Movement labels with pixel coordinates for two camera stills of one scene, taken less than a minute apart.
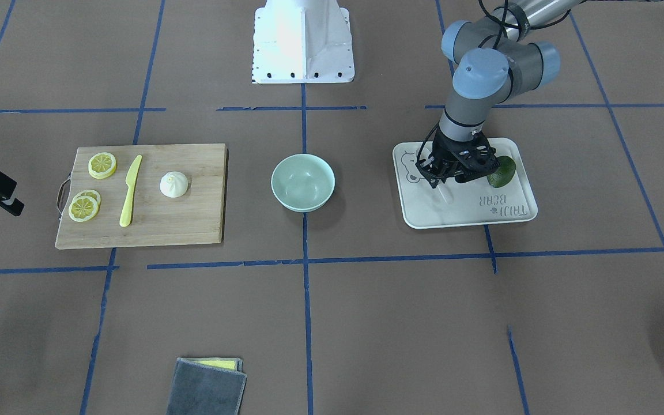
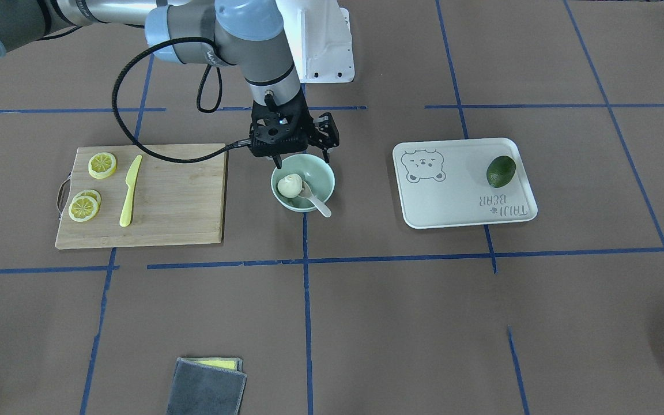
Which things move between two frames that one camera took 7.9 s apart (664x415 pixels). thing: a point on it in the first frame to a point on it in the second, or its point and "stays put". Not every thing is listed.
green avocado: [504, 173] stays put
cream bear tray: [452, 203] stays put
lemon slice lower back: [90, 193] stays put
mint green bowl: [302, 183] stays put
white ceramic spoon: [449, 194] to [306, 192]
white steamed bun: [173, 184] to [290, 185]
